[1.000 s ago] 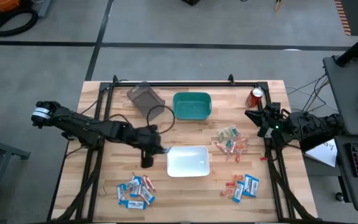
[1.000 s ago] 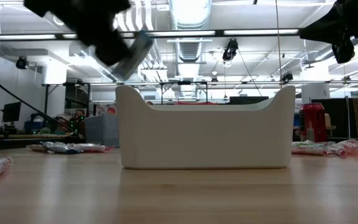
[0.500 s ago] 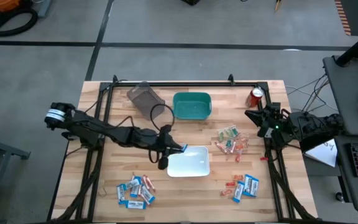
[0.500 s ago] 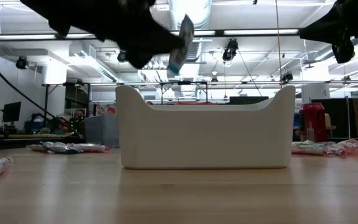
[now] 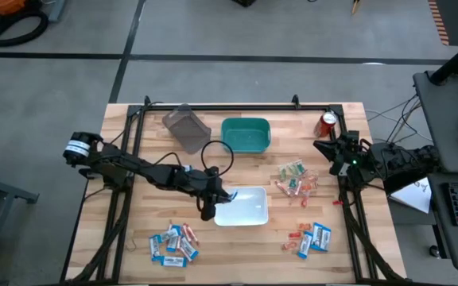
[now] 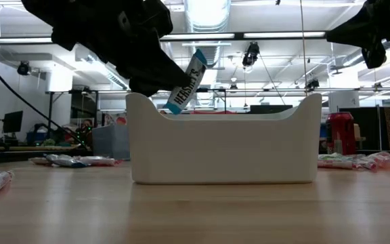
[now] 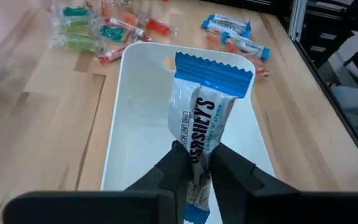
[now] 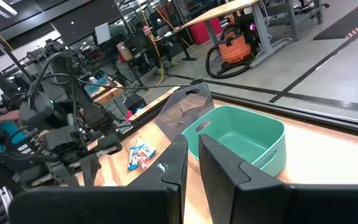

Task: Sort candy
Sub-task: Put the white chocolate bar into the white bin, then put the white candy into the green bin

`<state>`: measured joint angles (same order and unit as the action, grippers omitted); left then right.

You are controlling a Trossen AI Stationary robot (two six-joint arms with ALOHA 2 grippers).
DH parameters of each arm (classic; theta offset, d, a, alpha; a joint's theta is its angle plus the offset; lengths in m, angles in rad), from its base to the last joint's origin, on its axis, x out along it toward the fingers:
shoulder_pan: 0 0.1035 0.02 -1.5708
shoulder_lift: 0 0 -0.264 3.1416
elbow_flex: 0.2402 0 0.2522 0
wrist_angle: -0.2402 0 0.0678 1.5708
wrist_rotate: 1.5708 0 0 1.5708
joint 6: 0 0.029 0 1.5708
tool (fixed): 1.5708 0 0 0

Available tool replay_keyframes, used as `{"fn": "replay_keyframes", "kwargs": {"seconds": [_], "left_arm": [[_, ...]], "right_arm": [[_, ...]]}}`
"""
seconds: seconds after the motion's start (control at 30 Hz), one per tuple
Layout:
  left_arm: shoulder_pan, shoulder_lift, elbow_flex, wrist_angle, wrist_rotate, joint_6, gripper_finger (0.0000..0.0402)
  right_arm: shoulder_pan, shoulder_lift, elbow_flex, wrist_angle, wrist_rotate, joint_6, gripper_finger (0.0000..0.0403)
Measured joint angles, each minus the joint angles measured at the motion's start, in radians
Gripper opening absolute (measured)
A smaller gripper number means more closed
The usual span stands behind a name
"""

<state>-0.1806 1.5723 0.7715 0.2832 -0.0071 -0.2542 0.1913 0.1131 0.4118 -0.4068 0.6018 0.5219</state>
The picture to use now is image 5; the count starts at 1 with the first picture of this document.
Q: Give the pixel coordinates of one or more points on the black caster wheel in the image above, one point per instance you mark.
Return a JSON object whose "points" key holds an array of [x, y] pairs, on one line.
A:
{"points": [[435, 251]]}

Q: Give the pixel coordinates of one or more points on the grey metal bench frame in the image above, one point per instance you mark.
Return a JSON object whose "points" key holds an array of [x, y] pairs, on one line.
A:
{"points": [[6, 188]]}

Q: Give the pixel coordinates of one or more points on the black aluminium table frame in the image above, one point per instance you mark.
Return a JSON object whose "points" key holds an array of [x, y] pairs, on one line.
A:
{"points": [[253, 107]]}

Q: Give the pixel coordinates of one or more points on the clear grey plastic bin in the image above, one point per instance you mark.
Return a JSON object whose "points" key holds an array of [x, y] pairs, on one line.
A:
{"points": [[187, 129]]}

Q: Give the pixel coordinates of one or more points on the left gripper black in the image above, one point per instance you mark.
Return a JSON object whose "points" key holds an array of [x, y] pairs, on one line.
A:
{"points": [[210, 190]]}

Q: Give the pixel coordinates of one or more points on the wooden stick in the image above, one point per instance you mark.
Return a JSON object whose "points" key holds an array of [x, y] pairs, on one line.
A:
{"points": [[356, 6]]}

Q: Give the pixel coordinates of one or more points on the red soda can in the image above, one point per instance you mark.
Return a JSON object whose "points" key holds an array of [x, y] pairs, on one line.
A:
{"points": [[324, 126]]}

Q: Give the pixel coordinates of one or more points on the dark grey desk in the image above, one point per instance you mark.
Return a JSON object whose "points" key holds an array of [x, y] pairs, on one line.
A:
{"points": [[439, 222], [443, 119]]}

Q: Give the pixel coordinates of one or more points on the black slanted pole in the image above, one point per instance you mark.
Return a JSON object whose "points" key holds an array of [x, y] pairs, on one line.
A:
{"points": [[455, 59]]}

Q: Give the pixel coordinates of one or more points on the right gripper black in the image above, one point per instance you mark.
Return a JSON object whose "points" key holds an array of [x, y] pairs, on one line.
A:
{"points": [[350, 157]]}

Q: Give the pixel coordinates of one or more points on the red white candy roll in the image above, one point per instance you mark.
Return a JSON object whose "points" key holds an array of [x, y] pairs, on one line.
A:
{"points": [[186, 234], [282, 188], [183, 252], [192, 234]]}

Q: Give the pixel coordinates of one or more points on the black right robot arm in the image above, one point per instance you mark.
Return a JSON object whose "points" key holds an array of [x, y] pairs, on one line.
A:
{"points": [[396, 159]]}

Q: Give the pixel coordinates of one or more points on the white plastic bin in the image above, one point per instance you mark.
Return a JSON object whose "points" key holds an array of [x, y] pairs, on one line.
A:
{"points": [[249, 210]]}

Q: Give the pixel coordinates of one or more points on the teal plastic bin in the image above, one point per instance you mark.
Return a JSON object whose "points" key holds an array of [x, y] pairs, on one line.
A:
{"points": [[245, 137]]}

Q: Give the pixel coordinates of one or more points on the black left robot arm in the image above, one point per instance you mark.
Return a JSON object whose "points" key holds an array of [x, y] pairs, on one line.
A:
{"points": [[145, 168]]}

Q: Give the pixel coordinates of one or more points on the red tag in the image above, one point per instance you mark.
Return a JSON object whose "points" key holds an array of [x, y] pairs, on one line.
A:
{"points": [[337, 202]]}

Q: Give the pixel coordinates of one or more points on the white paper sheet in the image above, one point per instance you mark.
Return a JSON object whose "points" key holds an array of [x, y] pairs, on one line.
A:
{"points": [[416, 196]]}

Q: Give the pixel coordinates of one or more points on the black floor object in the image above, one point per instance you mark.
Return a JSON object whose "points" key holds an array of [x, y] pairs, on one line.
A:
{"points": [[244, 2]]}

